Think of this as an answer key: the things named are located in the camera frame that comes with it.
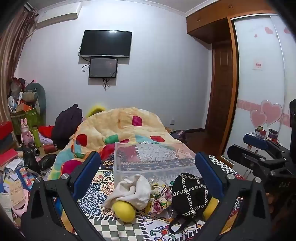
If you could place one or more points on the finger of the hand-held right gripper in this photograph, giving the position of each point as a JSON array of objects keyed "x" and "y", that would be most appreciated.
[
  {"x": 254, "y": 140},
  {"x": 245, "y": 155}
]

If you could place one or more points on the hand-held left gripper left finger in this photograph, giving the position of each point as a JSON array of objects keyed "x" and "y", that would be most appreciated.
[{"x": 89, "y": 170}]

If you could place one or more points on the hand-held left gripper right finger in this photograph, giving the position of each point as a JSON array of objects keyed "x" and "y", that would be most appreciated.
[{"x": 208, "y": 173}]

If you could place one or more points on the white cloth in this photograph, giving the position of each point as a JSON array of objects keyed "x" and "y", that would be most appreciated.
[{"x": 134, "y": 190}]

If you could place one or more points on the clear plastic storage box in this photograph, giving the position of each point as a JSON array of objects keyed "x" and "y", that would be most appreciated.
[{"x": 157, "y": 157}]

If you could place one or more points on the floral cloth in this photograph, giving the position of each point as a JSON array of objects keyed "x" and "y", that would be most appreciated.
[{"x": 160, "y": 199}]

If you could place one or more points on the red cosmetic jar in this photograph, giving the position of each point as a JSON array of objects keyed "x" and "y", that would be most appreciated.
[{"x": 263, "y": 132}]

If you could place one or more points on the dark cosmetic jar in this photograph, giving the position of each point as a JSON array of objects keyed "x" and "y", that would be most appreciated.
[{"x": 272, "y": 134}]

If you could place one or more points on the small pink heart sticker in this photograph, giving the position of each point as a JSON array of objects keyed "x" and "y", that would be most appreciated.
[{"x": 257, "y": 118}]

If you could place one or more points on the patterned bed sheet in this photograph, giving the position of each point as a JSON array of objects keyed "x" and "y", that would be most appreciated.
[{"x": 97, "y": 192}]

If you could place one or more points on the large pink heart sticker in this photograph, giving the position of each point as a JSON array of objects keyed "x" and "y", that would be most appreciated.
[{"x": 272, "y": 112}]

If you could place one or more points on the patchwork quilt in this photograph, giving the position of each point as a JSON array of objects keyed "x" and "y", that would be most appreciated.
[{"x": 106, "y": 129}]

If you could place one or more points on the red thermos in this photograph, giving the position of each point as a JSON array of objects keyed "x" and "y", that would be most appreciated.
[{"x": 50, "y": 148}]

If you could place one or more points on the black plastic bag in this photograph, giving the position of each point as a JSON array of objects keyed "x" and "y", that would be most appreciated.
[{"x": 41, "y": 163}]

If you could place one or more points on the purple item on floor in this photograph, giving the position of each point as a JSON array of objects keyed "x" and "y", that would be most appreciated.
[{"x": 180, "y": 133}]

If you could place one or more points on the dark clothing pile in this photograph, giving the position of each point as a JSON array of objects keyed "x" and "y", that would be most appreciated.
[{"x": 66, "y": 125}]

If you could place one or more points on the wardrobe with sliding doors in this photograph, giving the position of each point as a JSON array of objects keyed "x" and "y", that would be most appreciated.
[{"x": 259, "y": 88}]

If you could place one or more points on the red cloth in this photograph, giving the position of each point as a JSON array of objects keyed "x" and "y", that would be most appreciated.
[{"x": 46, "y": 131}]

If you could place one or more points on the brown wooden door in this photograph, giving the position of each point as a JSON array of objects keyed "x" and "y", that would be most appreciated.
[{"x": 220, "y": 92}]

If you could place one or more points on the yellow fuzzy item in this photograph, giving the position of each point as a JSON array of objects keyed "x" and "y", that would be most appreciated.
[{"x": 93, "y": 110}]

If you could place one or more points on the green bottle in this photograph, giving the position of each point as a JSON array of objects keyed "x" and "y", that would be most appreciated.
[{"x": 36, "y": 136}]

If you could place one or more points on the pink rabbit toy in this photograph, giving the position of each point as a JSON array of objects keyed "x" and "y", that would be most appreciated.
[{"x": 25, "y": 133}]

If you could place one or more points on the red square sticker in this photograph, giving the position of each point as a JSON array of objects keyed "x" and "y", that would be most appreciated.
[{"x": 257, "y": 65}]

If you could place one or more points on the pile of books and papers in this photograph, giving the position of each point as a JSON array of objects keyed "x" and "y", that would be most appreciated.
[{"x": 13, "y": 183}]

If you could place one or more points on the green cardboard box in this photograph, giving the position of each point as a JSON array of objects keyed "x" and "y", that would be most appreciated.
[{"x": 27, "y": 119}]

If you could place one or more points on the red book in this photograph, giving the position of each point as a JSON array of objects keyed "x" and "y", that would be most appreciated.
[{"x": 8, "y": 157}]

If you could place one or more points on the grey-green plush toy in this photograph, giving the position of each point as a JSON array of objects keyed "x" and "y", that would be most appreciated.
[{"x": 37, "y": 95}]

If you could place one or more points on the red box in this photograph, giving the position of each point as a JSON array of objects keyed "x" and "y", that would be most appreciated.
[{"x": 5, "y": 131}]

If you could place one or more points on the wooden overhead cabinet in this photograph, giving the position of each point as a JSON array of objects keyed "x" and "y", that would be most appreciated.
[{"x": 205, "y": 25}]

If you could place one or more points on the brown striped curtain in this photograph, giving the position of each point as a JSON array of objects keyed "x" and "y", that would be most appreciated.
[{"x": 12, "y": 53}]

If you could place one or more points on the white air conditioner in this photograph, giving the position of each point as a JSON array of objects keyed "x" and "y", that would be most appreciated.
[{"x": 57, "y": 15}]

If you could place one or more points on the black camera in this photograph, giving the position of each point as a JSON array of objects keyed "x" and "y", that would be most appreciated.
[{"x": 34, "y": 149}]

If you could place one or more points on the small wall-mounted monitor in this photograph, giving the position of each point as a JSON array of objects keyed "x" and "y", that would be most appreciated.
[{"x": 103, "y": 67}]

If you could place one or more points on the wall-mounted black television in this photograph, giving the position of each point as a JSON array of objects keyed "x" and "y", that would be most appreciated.
[{"x": 105, "y": 42}]

